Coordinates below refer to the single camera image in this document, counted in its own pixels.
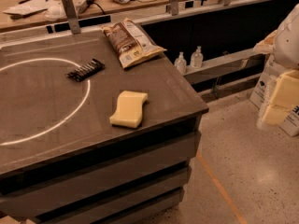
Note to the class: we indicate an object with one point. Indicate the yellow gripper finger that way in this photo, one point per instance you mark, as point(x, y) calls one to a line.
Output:
point(274, 115)
point(286, 92)

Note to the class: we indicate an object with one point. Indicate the brown chip bag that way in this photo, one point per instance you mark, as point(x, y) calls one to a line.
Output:
point(131, 45)

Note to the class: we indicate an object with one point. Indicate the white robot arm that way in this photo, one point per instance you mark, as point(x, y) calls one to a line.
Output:
point(283, 43)

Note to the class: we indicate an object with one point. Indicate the clear sanitizer bottle right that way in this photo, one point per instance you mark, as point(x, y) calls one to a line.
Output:
point(197, 58)

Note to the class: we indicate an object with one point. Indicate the clear sanitizer bottle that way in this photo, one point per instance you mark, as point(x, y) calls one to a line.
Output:
point(180, 63)
point(197, 58)

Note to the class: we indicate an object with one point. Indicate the clear sanitizer bottle left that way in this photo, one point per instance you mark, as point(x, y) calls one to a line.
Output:
point(180, 63)

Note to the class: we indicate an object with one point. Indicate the yellow sponge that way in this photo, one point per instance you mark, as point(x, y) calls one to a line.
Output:
point(129, 109)

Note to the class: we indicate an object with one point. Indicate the dark drawer cabinet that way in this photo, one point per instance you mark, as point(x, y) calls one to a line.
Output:
point(63, 162)

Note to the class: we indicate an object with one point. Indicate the grey power strip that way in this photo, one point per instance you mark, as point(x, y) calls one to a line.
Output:
point(81, 5)

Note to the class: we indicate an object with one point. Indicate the white papers on desk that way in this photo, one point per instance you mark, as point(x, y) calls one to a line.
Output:
point(28, 7)

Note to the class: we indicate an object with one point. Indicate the metal bracket post left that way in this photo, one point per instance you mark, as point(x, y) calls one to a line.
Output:
point(71, 16)

